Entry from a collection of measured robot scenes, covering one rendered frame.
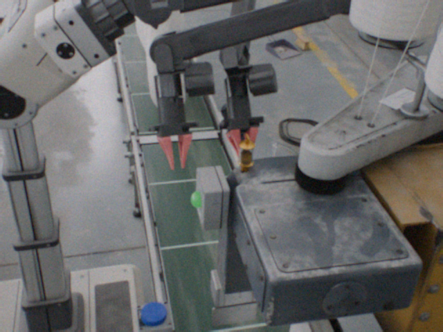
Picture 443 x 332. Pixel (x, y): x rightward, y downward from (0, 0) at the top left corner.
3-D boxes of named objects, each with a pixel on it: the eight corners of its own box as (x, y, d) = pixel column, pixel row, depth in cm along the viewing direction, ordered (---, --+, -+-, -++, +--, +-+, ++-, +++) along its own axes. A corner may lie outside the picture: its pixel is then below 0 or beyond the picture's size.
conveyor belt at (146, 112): (111, 1, 464) (111, -10, 459) (160, 1, 472) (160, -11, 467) (140, 152, 289) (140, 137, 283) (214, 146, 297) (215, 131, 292)
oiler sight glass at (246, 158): (237, 158, 100) (238, 142, 98) (250, 157, 101) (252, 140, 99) (240, 166, 98) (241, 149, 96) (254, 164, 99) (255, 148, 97)
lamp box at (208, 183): (195, 205, 106) (196, 167, 101) (219, 203, 107) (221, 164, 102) (203, 232, 100) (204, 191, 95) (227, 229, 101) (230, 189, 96)
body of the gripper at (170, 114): (200, 129, 119) (196, 94, 119) (152, 135, 117) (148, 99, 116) (193, 129, 126) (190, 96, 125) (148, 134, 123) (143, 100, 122)
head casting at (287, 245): (215, 269, 117) (221, 149, 100) (326, 254, 122) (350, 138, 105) (253, 404, 93) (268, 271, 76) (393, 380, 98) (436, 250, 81)
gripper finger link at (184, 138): (196, 168, 120) (192, 124, 119) (163, 172, 118) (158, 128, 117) (190, 166, 126) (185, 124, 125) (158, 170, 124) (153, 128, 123)
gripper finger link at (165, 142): (198, 167, 120) (193, 124, 119) (165, 172, 118) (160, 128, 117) (192, 165, 126) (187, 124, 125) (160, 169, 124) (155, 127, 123)
